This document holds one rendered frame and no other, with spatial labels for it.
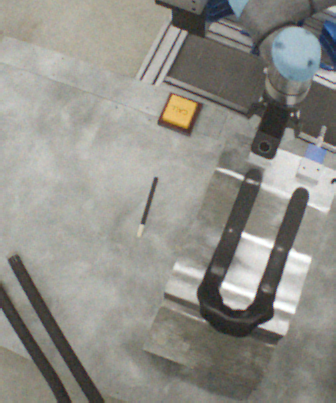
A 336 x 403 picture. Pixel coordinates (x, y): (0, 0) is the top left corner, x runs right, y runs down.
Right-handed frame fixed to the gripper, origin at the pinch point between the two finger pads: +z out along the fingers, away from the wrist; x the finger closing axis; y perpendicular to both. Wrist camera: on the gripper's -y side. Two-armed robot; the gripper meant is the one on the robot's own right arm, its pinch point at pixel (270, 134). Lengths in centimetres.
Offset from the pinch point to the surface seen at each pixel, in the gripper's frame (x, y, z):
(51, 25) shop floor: 94, 49, 101
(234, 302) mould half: -5.4, -32.4, 7.5
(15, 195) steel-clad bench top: 49, -27, 21
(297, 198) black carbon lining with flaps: -10.2, -6.7, 12.5
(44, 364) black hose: 26, -60, 14
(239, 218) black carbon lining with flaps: -0.1, -15.0, 13.1
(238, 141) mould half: 5.9, 0.2, 11.9
